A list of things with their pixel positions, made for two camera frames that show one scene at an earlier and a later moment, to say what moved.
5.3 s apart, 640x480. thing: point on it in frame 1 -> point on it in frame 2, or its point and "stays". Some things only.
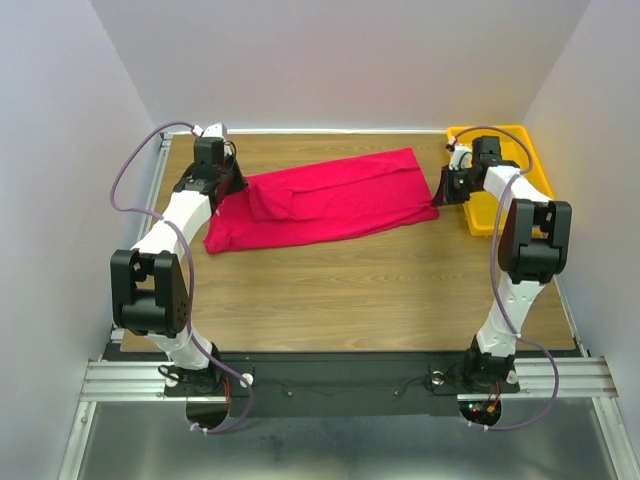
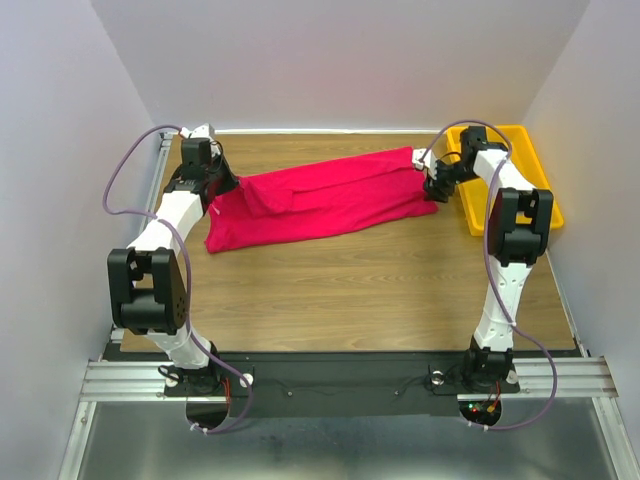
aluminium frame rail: [113, 378] stays
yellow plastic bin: [517, 147] stays
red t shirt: [355, 190] stays
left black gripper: [239, 184] -> [230, 180]
